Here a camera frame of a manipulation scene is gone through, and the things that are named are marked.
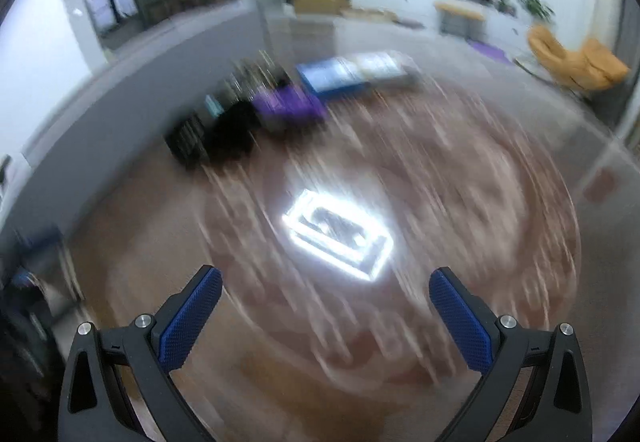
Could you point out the blue white carton box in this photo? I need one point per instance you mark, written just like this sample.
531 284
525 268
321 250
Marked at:
344 75

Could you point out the large leafy potted plant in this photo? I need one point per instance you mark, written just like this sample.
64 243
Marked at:
538 10

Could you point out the black printed box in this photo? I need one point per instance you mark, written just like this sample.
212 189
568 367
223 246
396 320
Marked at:
214 132

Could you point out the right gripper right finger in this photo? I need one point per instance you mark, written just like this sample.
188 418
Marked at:
555 405

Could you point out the wooden bench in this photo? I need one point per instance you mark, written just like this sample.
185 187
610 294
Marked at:
461 22

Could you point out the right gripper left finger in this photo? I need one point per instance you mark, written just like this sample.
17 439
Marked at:
95 405

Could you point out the purple floor mat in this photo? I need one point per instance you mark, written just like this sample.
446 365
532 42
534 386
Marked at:
492 52

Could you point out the white tv cabinet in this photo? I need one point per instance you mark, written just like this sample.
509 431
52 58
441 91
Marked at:
499 29

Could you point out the purple rubber toy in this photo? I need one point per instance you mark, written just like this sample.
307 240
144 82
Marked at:
287 106

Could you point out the grey partition board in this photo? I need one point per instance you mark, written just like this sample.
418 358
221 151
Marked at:
102 127

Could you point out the cardboard box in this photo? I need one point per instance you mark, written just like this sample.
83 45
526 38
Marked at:
325 7

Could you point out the orange lounge chair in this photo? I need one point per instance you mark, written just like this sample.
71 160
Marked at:
592 67

